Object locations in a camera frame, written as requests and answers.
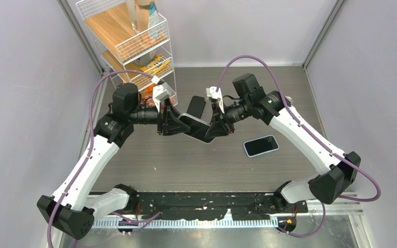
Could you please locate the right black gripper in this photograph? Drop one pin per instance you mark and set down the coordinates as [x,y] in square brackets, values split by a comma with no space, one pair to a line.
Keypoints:
[218,127]

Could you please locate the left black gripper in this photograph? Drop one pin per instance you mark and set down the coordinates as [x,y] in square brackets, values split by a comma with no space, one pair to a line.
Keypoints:
[167,121]

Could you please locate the black phone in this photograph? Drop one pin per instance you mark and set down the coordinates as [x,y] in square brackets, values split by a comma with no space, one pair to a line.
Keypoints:
[198,128]

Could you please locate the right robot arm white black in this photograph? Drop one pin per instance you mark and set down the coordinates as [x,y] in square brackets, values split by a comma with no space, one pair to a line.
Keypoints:
[333,177]

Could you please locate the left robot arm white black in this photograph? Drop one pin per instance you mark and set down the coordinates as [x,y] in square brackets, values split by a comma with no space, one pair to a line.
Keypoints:
[69,209]

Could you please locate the black phone case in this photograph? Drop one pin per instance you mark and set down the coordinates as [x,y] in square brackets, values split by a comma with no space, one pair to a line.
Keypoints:
[196,106]

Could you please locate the phone in light blue case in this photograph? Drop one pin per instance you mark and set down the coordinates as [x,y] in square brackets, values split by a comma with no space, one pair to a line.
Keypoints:
[259,146]

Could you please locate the orange snack packs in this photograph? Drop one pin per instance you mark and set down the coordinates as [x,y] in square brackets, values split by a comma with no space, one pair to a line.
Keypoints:
[147,95]

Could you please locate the yellow snack bag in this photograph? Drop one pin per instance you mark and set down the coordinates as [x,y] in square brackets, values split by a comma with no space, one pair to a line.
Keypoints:
[159,66]

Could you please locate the red bull can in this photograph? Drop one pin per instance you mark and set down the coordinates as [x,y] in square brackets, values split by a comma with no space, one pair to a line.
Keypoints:
[289,99]

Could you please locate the blue white bottle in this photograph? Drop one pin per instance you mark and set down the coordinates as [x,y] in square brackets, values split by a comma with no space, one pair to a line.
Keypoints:
[153,21]

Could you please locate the clear bottle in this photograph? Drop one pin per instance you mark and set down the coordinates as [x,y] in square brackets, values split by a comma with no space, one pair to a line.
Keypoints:
[132,15]

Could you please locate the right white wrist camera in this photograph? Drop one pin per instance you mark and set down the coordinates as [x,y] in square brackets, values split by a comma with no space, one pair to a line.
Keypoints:
[214,95]

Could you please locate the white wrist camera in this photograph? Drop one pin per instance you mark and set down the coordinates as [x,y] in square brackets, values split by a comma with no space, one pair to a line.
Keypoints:
[160,93]
[214,95]

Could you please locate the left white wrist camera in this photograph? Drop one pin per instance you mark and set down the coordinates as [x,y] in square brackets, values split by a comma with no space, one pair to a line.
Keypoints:
[160,93]

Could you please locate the white wire shelf rack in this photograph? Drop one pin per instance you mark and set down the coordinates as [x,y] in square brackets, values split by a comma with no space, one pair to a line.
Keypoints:
[120,47]

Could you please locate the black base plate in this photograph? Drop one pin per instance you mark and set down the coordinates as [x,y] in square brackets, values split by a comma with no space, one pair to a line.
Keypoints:
[209,206]

